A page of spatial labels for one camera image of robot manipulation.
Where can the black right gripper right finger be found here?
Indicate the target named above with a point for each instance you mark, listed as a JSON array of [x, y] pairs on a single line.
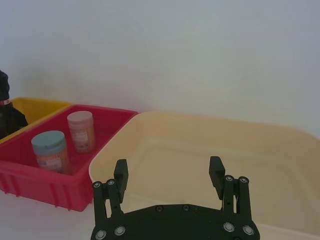
[[217, 180]]

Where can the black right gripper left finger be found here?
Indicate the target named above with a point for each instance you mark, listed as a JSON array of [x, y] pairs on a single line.
[[119, 180]]

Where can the cream plastic bin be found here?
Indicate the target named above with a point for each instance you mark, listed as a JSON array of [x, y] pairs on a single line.
[[175, 140]]

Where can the orange jar with pink lid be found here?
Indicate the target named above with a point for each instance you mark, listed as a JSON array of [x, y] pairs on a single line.
[[82, 132]]

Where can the orange jar with blue lid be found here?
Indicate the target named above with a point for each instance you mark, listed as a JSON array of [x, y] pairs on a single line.
[[50, 152]]

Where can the red plastic bin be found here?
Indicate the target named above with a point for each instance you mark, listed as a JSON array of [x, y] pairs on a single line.
[[42, 186]]

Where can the yellow plastic bin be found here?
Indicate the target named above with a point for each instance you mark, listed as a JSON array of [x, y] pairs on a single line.
[[37, 107]]

